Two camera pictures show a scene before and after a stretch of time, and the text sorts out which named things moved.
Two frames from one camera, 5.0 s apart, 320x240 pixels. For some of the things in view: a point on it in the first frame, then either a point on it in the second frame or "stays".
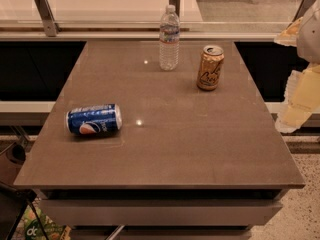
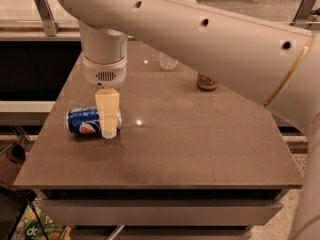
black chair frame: [13, 203] stays
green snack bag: [29, 227] stays
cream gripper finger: [302, 94] → [106, 75]
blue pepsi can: [94, 119] stays
